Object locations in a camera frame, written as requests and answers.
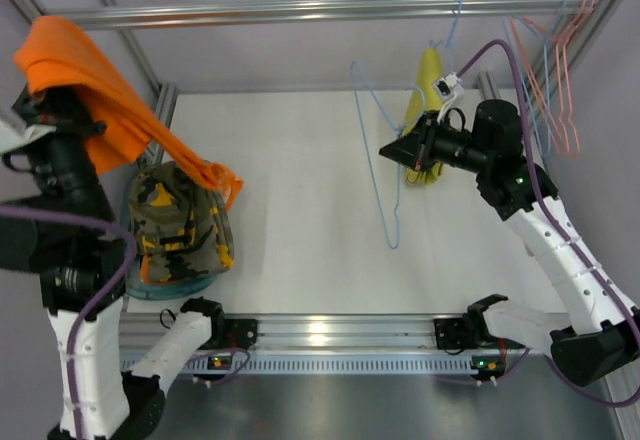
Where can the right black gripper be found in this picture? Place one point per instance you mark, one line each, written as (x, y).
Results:
(424, 140)

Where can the blue wire hanger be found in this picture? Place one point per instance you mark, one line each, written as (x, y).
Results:
(448, 43)
(377, 123)

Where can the orange trousers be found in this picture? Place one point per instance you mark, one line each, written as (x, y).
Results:
(58, 53)

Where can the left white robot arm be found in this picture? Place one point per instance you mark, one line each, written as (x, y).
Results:
(68, 236)

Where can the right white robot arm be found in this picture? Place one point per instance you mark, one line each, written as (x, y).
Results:
(598, 335)

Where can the yellow-green folded trousers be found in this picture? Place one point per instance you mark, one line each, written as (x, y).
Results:
(424, 99)

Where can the empty blue hanger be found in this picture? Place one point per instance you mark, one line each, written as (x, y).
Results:
(537, 60)

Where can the pink hanger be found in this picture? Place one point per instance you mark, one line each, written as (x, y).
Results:
(567, 141)
(550, 90)

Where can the camouflage trousers pile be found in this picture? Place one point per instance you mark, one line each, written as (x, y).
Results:
(181, 229)

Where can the teal laundry basket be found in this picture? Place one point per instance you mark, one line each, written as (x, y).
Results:
(136, 289)

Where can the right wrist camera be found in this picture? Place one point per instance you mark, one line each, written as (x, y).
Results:
(449, 89)

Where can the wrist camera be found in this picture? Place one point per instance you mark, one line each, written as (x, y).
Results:
(21, 129)
(449, 89)

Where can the aluminium hanging rail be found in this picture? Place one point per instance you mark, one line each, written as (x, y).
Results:
(299, 11)

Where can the slotted cable duct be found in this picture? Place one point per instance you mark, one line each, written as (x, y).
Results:
(420, 364)

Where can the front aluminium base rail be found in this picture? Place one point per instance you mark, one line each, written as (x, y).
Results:
(335, 333)

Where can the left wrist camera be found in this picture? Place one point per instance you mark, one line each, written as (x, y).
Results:
(21, 129)

